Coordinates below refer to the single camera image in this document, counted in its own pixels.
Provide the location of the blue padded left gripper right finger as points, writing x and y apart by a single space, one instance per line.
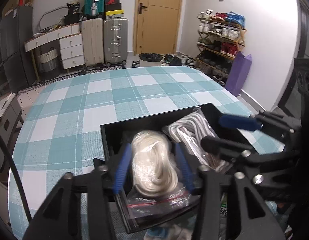
181 156

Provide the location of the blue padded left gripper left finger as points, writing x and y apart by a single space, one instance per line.
122 168

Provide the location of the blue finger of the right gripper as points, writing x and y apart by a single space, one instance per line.
239 122

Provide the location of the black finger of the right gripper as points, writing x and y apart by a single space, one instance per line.
230 151

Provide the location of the black cardboard storage box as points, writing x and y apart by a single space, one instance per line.
154 192

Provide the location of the purple paper bag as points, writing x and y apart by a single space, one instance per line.
238 73

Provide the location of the teal checked tablecloth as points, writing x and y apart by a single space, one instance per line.
61 132

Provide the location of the wooden shoe rack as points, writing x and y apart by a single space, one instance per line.
221 37

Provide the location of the grey side cabinet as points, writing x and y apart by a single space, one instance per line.
10 115

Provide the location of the grey white laundry basket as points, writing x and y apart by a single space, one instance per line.
49 64

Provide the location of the beige suitcase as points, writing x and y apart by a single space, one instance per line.
92 38

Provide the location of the silver aluminium suitcase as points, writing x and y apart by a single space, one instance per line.
115 40

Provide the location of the white drawer desk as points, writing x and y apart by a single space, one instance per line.
70 42

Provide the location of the wooden door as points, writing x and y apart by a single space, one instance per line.
156 25

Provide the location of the black bag on desk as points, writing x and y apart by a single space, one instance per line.
73 15

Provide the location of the stacked shoe boxes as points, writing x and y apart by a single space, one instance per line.
113 9

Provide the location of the dark grey refrigerator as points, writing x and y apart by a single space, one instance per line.
15 30

